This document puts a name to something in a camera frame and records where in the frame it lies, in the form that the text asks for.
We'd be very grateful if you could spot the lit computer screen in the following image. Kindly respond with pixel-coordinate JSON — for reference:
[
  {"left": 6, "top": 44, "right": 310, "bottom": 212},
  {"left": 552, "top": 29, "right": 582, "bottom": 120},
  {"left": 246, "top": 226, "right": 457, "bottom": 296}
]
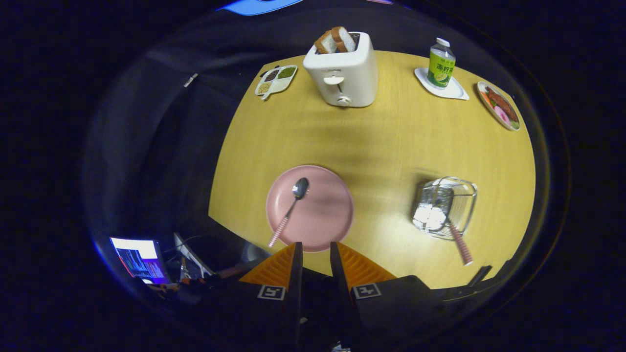
[{"left": 110, "top": 237, "right": 169, "bottom": 285}]

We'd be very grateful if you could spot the plate of toy food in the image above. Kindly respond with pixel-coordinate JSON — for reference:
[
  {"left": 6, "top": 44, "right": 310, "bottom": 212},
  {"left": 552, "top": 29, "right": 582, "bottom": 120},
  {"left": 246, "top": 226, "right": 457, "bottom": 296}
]
[{"left": 477, "top": 81, "right": 521, "bottom": 132}]

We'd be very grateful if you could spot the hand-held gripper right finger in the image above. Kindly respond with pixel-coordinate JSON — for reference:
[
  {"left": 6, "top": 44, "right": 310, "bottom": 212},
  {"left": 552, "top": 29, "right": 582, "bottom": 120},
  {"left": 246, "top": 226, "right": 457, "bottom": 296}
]
[{"left": 330, "top": 242, "right": 448, "bottom": 352}]

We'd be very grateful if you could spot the green label drink bottle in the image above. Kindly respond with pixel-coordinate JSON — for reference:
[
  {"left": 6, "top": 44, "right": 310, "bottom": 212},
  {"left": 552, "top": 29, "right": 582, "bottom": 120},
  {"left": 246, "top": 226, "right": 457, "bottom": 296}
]
[{"left": 427, "top": 38, "right": 456, "bottom": 89}]

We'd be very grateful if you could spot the white edged dark device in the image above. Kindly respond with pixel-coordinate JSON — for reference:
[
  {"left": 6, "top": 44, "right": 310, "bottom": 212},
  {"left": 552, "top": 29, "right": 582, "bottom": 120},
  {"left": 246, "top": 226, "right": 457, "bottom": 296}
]
[{"left": 174, "top": 233, "right": 214, "bottom": 278}]

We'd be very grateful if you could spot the white compartment seasoning dish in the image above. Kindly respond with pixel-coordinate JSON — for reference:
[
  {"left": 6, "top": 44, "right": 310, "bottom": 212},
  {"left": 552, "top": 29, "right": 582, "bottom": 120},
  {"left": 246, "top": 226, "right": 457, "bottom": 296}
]
[{"left": 254, "top": 65, "right": 298, "bottom": 101}]

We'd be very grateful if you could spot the pink round plate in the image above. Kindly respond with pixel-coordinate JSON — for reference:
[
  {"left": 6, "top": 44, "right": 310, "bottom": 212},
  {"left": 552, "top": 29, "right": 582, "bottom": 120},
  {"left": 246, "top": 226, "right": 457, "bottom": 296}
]
[{"left": 266, "top": 165, "right": 354, "bottom": 253}]

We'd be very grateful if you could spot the clear glass container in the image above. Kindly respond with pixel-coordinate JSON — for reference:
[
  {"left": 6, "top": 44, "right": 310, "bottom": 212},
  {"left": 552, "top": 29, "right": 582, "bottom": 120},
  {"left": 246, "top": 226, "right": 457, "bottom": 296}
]
[{"left": 412, "top": 176, "right": 478, "bottom": 241}]

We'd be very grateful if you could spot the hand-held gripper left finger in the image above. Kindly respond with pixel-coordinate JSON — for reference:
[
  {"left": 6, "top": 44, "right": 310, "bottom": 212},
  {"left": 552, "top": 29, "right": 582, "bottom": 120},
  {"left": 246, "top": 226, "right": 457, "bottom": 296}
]
[{"left": 164, "top": 242, "right": 304, "bottom": 352}]

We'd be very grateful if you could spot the white toaster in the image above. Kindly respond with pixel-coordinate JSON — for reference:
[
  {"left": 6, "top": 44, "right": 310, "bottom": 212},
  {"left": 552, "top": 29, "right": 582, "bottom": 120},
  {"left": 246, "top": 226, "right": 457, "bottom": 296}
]
[{"left": 303, "top": 31, "right": 379, "bottom": 108}]

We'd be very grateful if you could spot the spoon with striped pink handle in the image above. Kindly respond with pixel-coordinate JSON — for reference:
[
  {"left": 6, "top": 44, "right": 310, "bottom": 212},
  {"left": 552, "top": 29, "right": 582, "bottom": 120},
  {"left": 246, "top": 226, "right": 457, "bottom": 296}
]
[
  {"left": 268, "top": 177, "right": 310, "bottom": 248},
  {"left": 430, "top": 188, "right": 474, "bottom": 266}
]

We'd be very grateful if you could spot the white square coaster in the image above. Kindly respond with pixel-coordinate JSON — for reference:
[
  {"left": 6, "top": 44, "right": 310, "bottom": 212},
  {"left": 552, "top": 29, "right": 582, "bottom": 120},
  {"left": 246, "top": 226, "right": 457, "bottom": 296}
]
[{"left": 414, "top": 67, "right": 470, "bottom": 101}]

